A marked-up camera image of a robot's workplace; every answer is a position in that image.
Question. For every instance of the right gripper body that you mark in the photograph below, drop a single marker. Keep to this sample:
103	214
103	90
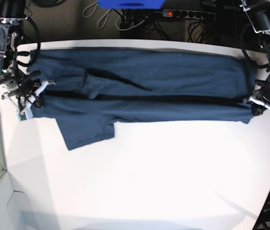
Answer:
25	93

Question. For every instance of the dark blue t-shirt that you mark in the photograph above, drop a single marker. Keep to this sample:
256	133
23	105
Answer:
95	88

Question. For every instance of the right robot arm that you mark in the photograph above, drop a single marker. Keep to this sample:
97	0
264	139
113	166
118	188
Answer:
11	35

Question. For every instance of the blue plastic bin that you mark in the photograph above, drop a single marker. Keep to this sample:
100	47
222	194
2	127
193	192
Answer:
131	4

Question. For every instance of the black power strip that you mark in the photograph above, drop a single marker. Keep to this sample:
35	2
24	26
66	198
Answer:
188	14

